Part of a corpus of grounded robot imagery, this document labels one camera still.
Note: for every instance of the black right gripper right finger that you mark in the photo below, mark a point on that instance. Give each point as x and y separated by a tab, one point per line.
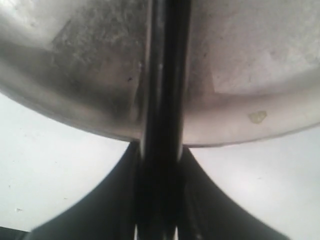
207	213

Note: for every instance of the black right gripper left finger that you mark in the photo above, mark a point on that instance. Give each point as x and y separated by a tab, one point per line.
106	213

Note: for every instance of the black kitchen knife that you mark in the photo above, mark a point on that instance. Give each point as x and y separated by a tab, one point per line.
158	182

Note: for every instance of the round steel plate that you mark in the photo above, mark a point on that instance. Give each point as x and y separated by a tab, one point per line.
253	65

